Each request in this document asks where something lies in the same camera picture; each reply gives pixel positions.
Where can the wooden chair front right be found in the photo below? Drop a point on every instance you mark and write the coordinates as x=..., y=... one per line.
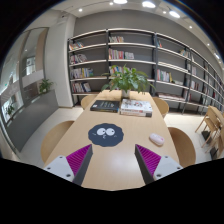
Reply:
x=182, y=149

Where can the wooden chair back right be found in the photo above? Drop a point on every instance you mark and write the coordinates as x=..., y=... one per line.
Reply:
x=162, y=106

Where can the black book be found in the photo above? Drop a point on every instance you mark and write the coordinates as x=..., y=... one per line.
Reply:
x=105, y=106

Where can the dark cartoon-face mouse pad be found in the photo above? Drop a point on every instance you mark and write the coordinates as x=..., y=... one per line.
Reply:
x=106, y=135

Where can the large grey bookshelf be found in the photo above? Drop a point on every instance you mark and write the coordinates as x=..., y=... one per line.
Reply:
x=177, y=73

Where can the wooden chair front left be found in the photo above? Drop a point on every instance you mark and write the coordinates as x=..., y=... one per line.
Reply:
x=53, y=137

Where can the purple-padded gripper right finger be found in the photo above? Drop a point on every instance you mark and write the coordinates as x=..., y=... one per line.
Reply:
x=153, y=166

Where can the white computer mouse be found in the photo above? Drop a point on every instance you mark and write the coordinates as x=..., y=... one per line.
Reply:
x=157, y=139

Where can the wooden chair back left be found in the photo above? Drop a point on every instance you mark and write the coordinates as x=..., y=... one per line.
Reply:
x=87, y=100

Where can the small plant on ledge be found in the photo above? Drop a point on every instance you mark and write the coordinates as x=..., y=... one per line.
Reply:
x=45, y=86

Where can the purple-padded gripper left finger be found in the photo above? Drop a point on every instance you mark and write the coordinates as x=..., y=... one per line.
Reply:
x=72, y=167

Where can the green potted plant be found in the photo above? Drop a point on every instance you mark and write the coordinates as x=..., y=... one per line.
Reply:
x=127, y=80

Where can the wooden chairs far right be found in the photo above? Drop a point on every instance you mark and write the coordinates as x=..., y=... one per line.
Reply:
x=214, y=122

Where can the wooden chair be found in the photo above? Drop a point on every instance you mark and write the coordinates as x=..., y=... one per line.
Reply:
x=53, y=137
x=87, y=100
x=182, y=149
x=162, y=106

